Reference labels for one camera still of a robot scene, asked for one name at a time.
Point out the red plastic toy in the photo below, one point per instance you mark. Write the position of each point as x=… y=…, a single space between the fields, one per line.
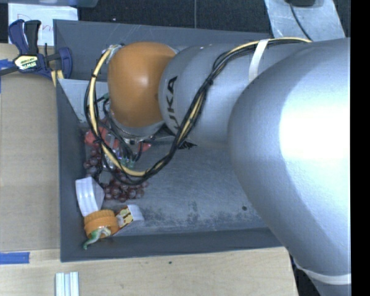
x=92 y=137

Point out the dark red toy grapes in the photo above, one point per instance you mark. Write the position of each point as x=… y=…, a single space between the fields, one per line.
x=123 y=190

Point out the white flat packet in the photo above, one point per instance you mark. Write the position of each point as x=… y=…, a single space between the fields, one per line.
x=87 y=196

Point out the white and yellow toy sandwich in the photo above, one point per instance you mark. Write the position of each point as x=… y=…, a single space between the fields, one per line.
x=130 y=215

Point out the orange toy carrot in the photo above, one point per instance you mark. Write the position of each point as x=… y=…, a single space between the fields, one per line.
x=100 y=222

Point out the grey metal bin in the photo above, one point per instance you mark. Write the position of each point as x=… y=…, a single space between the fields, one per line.
x=188 y=193

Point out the brown flat board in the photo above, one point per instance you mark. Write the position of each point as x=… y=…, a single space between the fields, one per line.
x=27 y=165

